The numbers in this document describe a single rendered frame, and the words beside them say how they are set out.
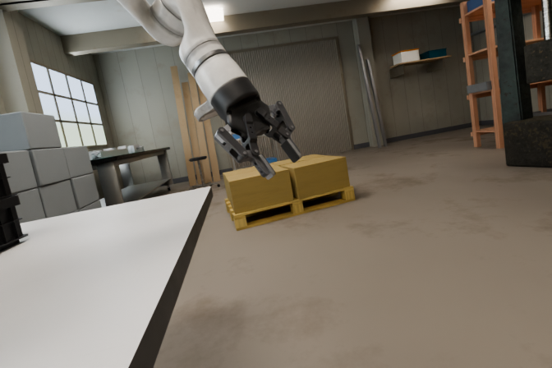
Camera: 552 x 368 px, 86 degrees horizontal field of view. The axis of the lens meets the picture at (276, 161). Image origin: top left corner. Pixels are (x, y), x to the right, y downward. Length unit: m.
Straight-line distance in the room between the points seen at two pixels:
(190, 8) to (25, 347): 0.48
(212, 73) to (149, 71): 7.16
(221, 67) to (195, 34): 0.07
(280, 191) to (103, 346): 2.59
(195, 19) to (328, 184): 2.64
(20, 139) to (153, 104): 4.83
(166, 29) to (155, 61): 7.09
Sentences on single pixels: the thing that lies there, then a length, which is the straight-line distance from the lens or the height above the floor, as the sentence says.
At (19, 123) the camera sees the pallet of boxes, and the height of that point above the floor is 1.24.
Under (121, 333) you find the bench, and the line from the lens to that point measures 0.37.
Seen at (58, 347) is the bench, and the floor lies 0.70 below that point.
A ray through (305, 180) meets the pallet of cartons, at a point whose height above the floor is 0.32.
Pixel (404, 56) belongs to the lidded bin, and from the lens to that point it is 7.90.
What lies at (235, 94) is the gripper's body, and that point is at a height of 0.93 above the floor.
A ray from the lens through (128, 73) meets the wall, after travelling 7.75.
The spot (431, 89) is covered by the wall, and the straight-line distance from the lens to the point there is 8.99.
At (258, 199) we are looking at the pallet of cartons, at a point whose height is 0.24.
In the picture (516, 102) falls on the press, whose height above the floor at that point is 0.70.
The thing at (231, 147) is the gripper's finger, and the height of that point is 0.86.
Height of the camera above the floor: 0.87
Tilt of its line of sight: 6 degrees down
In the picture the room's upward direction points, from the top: 10 degrees counter-clockwise
